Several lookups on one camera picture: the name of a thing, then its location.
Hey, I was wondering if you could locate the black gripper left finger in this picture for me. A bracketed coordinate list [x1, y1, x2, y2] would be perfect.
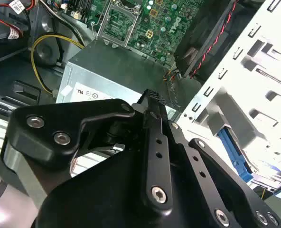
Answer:
[0, 89, 174, 216]

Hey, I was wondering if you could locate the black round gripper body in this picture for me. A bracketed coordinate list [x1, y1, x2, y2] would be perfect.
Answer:
[36, 146, 219, 228]

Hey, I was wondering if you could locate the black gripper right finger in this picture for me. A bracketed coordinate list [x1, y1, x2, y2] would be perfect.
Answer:
[168, 121, 281, 228]

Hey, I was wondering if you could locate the hard disk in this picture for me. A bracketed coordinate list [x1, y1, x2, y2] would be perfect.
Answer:
[217, 127, 281, 201]

